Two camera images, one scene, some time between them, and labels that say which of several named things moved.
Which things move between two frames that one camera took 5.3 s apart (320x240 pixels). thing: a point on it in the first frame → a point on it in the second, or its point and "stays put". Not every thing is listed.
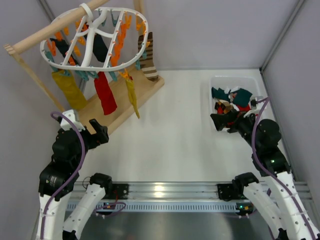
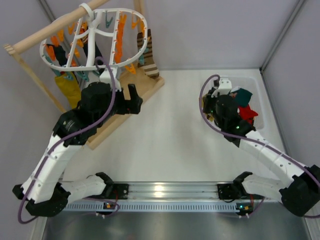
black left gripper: x=93 y=137 → x=127 y=105
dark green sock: x=242 y=97 stays put
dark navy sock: x=99 y=49 → x=97 y=53
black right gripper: x=232 y=120 → x=208 y=105
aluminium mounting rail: x=170 y=197 stays put
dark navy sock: x=63 y=46 → x=60 y=54
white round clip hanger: x=107 y=38 stays put
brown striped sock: x=146 y=59 stays put
